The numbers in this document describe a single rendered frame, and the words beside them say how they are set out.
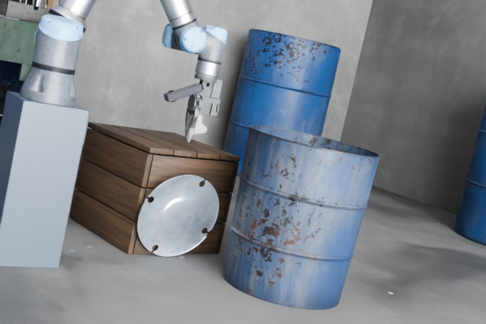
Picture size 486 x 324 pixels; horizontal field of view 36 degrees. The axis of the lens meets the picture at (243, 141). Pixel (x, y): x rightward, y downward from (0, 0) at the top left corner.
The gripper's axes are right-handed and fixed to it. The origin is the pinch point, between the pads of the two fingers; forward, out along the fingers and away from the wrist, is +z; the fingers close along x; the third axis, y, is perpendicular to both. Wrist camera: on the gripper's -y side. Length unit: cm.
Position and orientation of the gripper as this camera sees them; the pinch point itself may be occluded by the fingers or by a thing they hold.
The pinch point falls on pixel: (186, 137)
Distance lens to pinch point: 232.6
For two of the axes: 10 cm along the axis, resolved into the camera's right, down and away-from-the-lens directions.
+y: 9.2, 1.6, 3.7
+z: -2.1, 9.7, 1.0
